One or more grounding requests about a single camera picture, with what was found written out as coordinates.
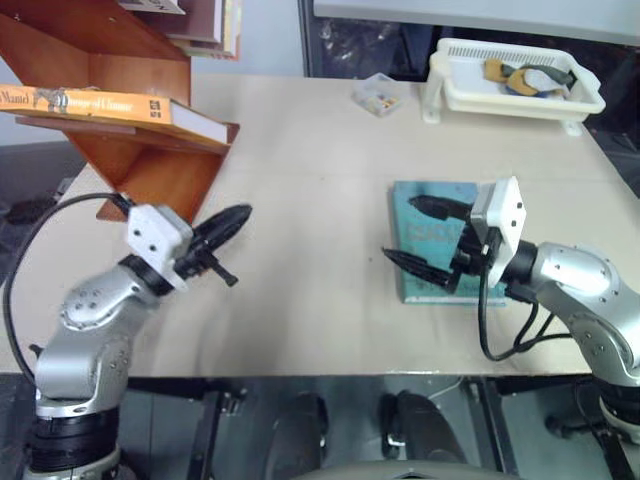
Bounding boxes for small clear plastic box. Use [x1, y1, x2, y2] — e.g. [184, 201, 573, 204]
[351, 72, 407, 119]

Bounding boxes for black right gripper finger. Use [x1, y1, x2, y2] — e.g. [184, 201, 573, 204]
[382, 248, 454, 289]
[408, 194, 474, 220]

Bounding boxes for blue and yellow cloth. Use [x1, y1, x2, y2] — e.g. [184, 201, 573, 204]
[503, 69, 551, 99]

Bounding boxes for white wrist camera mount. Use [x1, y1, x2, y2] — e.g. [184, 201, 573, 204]
[469, 175, 527, 289]
[124, 203, 195, 294]

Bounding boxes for orange paperback book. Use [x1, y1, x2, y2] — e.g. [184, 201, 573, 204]
[0, 83, 229, 146]

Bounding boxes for books on upper shelf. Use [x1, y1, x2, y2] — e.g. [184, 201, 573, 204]
[177, 0, 244, 62]

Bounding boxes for grey green cloth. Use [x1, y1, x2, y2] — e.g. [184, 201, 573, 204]
[519, 63, 577, 90]

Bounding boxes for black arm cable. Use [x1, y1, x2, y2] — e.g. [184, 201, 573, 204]
[1, 192, 136, 389]
[477, 272, 576, 361]

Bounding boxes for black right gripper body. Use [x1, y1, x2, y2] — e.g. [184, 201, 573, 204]
[444, 219, 501, 292]

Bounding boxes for mustard yellow cloth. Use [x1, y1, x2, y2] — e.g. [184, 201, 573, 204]
[482, 58, 507, 84]

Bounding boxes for white book with black lettering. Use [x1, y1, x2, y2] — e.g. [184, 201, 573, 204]
[118, 0, 187, 16]

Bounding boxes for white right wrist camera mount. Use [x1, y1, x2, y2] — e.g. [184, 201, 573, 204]
[469, 175, 527, 289]

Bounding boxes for teal hardcover book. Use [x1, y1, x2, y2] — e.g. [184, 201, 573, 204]
[389, 179, 509, 305]

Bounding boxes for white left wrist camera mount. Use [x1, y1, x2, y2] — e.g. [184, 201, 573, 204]
[124, 203, 195, 294]

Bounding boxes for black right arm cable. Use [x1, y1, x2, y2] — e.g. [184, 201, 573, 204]
[477, 272, 576, 361]

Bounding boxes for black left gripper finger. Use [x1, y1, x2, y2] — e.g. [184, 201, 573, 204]
[204, 215, 250, 256]
[199, 203, 252, 241]

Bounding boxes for white plastic basket rack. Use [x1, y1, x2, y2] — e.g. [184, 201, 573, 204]
[422, 37, 607, 137]

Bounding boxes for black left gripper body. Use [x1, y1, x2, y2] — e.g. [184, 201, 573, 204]
[173, 230, 237, 289]

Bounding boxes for wooden bookshelf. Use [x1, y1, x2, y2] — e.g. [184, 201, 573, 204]
[0, 0, 241, 224]

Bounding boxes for maroon book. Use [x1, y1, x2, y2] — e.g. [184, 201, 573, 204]
[164, 0, 224, 50]

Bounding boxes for black metal table frame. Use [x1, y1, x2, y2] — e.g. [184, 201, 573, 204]
[124, 375, 640, 480]

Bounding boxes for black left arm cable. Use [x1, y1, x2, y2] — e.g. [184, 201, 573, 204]
[1, 192, 136, 389]

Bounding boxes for thin white cable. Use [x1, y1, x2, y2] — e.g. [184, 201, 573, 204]
[428, 377, 465, 401]

